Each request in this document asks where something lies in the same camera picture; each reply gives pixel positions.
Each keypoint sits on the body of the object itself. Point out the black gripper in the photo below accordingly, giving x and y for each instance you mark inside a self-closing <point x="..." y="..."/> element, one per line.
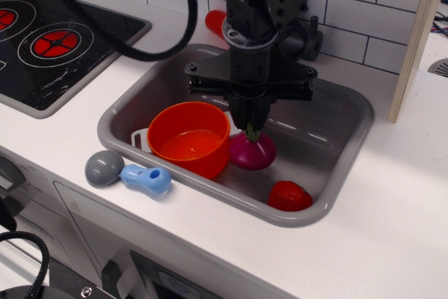
<point x="243" y="74"/>

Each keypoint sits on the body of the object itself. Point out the purple toy beet green stem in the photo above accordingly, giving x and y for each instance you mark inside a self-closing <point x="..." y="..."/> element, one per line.
<point x="252" y="150"/>

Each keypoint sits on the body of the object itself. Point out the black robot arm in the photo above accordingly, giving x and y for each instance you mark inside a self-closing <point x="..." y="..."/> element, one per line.
<point x="257" y="24"/>

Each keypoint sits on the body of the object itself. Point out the grey plastic sink basin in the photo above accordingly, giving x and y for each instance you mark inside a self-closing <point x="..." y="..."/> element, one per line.
<point x="317" y="141"/>

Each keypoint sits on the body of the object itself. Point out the dark grey toy faucet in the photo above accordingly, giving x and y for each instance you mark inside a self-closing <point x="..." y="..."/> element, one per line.
<point x="301" y="42"/>

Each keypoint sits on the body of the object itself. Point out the red toy strawberry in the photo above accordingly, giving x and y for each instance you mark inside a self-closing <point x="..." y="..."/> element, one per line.
<point x="289" y="196"/>

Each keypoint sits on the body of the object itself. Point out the red toy sausage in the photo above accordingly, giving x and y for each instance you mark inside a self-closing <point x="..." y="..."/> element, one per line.
<point x="214" y="22"/>

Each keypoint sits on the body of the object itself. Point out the grey and blue toy scoop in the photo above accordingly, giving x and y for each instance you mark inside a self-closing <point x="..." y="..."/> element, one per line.
<point x="106" y="167"/>

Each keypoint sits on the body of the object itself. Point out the grey round floor vent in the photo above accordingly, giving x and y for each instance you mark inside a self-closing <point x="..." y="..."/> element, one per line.
<point x="439" y="67"/>

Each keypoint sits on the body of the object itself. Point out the black toy stove top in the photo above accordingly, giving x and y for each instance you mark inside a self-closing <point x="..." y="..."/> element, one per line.
<point x="48" y="55"/>

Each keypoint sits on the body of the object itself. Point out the light wooden side panel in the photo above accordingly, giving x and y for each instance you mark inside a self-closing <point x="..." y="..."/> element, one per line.
<point x="415" y="49"/>

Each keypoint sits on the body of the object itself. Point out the grey oven knob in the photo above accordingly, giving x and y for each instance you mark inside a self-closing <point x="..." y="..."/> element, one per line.
<point x="11" y="176"/>

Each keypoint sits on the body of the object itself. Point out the orange toy pot white handles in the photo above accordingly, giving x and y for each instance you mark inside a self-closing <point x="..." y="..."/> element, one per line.
<point x="192" y="135"/>

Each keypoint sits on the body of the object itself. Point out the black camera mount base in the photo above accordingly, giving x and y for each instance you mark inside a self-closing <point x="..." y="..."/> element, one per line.
<point x="60" y="281"/>

